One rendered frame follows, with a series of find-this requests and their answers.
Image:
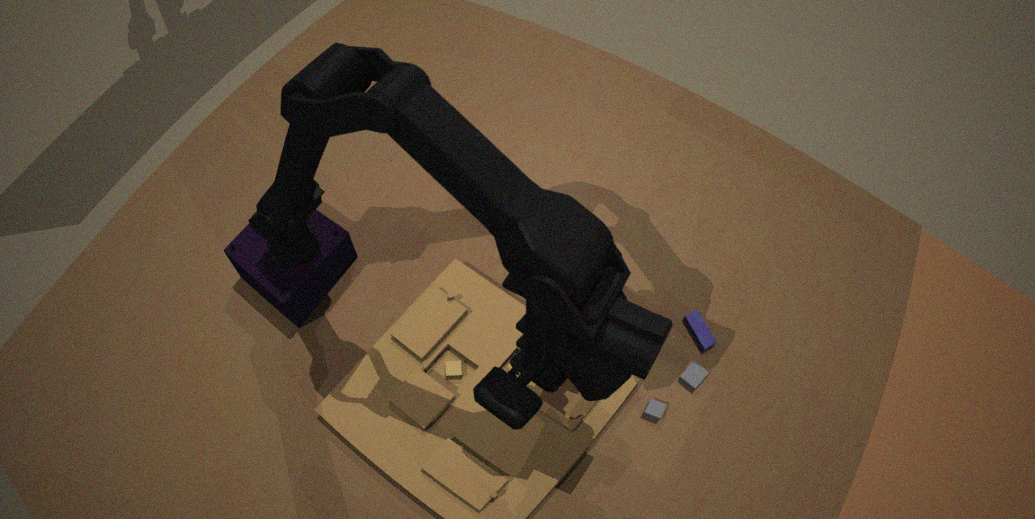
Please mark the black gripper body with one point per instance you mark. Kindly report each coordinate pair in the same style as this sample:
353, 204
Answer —
505, 395

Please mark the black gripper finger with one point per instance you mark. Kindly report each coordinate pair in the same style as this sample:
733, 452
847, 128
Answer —
552, 388

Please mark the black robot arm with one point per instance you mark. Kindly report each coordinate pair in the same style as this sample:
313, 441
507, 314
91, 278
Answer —
560, 257

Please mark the tan puzzle board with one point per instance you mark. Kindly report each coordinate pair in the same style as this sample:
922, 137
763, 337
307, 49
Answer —
428, 433

